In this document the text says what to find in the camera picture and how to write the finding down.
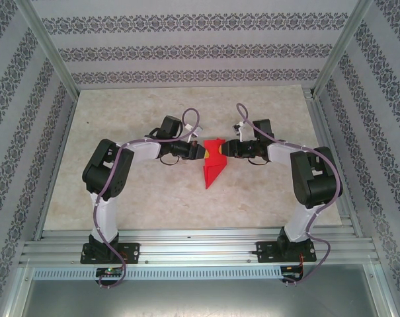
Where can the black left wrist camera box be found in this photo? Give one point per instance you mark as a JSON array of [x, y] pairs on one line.
[[171, 127]]

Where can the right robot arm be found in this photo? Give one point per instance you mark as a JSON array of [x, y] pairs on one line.
[[318, 185]]

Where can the aluminium frame post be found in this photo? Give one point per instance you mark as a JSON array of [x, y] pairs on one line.
[[340, 49], [18, 290], [381, 290], [51, 49]]

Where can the aluminium mounting rail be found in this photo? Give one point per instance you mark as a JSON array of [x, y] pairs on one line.
[[199, 251]]

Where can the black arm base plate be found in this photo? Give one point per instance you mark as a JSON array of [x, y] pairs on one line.
[[264, 251], [132, 252]]

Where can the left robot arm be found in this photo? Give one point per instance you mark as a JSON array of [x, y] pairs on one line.
[[107, 171]]

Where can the grey metal sheet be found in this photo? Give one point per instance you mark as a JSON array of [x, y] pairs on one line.
[[199, 300]]

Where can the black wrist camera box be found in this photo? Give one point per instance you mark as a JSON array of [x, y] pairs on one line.
[[264, 128], [171, 127]]

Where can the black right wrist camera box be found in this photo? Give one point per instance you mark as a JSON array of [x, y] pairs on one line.
[[264, 128]]

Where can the small circuit board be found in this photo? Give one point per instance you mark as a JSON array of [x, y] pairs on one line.
[[289, 273], [108, 272]]

